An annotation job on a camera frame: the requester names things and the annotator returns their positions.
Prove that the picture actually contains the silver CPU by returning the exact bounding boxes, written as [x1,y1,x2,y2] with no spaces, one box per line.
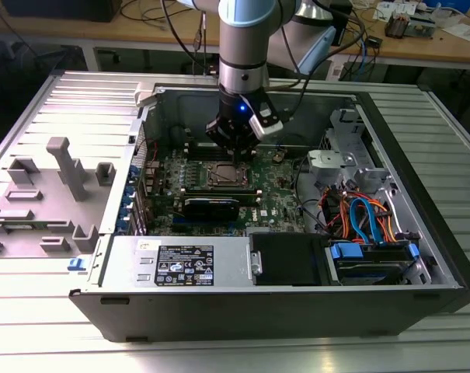
[214,165,242,183]

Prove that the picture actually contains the hanging grey cable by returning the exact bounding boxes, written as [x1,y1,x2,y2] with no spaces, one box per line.
[193,11,216,77]

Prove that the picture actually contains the silver power supply unit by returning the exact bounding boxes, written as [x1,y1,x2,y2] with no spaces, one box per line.
[96,235,263,288]

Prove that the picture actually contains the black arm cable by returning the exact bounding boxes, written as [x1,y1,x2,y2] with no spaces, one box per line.
[279,15,367,120]

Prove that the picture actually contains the silver drive bracket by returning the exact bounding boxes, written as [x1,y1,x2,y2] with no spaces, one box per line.
[307,149,387,183]

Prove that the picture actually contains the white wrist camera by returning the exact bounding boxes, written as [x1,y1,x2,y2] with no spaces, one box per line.
[248,99,285,140]

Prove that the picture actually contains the black and grey PC case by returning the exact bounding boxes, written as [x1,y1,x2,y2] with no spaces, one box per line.
[68,79,470,343]

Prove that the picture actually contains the grey parts rack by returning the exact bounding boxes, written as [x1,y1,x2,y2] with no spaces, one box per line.
[0,135,117,256]

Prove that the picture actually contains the tall black box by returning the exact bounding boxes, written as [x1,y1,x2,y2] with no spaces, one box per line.
[330,0,354,47]

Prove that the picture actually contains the hard disk in blue carrier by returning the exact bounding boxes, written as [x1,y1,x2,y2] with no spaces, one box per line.
[324,239,422,288]

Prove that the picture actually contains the copper wound transformer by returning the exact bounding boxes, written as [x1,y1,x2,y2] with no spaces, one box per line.
[385,10,411,39]

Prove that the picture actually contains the blue flat data cable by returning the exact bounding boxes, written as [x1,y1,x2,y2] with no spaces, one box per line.
[350,197,384,246]

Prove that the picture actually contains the black graphics card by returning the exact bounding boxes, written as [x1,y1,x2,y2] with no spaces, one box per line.
[179,196,242,225]

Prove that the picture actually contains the black monitor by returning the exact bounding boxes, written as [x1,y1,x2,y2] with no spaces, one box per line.
[1,0,123,23]

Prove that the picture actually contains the small electronic device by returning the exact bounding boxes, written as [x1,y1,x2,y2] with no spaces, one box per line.
[409,13,440,39]

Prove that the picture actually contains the white printed cards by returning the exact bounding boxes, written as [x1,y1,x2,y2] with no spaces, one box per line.
[374,1,428,19]

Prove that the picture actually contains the metal drive cage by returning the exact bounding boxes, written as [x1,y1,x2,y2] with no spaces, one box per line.
[319,107,370,153]

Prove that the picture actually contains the blue network cable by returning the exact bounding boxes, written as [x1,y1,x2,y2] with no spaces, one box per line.
[357,30,372,81]

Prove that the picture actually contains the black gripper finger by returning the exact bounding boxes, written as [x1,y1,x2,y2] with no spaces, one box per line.
[204,117,243,164]
[236,131,260,165]

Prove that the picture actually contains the orange power wire bundle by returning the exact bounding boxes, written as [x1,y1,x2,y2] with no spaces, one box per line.
[319,185,399,244]

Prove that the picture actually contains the white paper sheets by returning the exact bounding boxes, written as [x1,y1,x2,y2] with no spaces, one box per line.
[442,22,470,42]

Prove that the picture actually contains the grey case latch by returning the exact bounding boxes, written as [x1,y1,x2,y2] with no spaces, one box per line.
[134,80,160,109]

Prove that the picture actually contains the black power cable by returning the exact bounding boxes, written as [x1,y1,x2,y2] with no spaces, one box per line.
[294,165,332,236]

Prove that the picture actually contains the green motherboard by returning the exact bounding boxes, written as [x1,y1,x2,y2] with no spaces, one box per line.
[140,144,312,239]

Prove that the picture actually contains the wooden desk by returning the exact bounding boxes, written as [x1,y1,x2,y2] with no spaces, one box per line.
[0,0,470,73]

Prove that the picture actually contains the thin red wire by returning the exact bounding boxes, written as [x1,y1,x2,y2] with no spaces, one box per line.
[135,136,160,166]

